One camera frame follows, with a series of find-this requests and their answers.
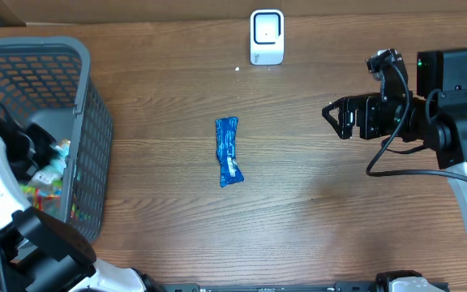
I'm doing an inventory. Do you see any blue cookie packet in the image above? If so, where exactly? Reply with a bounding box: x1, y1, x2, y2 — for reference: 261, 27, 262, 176
215, 117, 244, 187

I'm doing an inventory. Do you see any white tube with gold cap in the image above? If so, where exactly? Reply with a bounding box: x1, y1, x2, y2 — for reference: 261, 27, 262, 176
28, 144, 63, 188

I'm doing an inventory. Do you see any green gummy candy bag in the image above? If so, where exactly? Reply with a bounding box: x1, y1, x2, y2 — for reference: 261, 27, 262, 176
19, 180, 63, 219

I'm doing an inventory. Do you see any mint green wipes packet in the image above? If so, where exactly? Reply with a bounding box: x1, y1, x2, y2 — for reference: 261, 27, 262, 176
49, 140, 71, 178

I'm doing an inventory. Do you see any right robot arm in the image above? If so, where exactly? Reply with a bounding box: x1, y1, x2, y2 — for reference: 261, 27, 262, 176
322, 48, 467, 234

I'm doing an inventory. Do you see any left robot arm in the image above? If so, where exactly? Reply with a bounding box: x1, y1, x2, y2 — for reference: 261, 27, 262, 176
0, 118, 162, 291

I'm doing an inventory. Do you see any white barcode scanner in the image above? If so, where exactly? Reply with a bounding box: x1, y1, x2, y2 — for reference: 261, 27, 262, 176
250, 9, 285, 66

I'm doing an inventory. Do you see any grey plastic mesh basket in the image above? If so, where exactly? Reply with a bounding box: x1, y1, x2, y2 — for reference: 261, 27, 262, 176
0, 36, 113, 242

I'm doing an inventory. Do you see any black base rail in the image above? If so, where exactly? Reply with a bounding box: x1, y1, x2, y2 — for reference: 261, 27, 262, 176
161, 281, 385, 292

